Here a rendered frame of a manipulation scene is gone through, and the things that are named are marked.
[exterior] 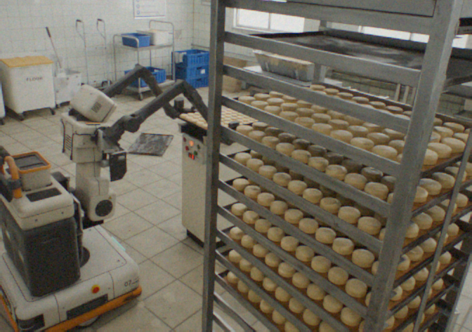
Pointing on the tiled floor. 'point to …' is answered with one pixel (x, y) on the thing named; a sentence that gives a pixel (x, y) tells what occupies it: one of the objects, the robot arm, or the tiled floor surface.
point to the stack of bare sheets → (151, 144)
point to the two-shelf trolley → (149, 57)
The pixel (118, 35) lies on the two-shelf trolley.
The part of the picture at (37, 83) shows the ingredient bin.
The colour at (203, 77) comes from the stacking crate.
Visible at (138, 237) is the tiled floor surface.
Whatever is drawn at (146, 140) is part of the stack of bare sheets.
